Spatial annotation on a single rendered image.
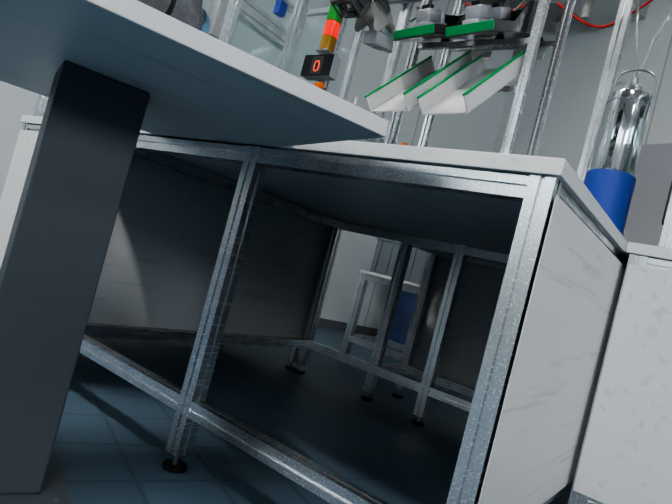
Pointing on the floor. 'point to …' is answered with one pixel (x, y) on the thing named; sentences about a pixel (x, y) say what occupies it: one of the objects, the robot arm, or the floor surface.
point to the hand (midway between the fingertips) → (383, 25)
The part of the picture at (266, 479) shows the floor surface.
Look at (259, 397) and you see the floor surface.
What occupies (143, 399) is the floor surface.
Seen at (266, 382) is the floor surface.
